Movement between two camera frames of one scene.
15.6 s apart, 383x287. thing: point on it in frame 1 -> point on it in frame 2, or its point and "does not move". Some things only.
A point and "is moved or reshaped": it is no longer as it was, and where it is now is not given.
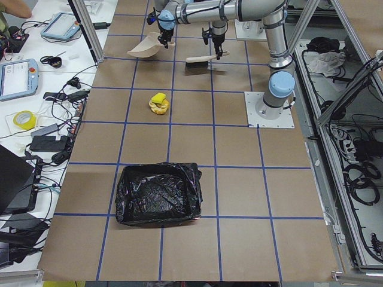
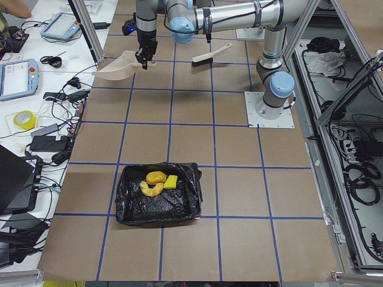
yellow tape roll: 30,125 does not move
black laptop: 20,180 does not move
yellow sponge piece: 158,97 -> 171,182
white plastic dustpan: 149,46 is moved or reshaped
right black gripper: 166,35 -> 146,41
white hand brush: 200,63 is moved or reshaped
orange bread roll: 159,108 -> 155,177
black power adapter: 48,143 does not move
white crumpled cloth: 325,62 does not move
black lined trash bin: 158,193 does not move
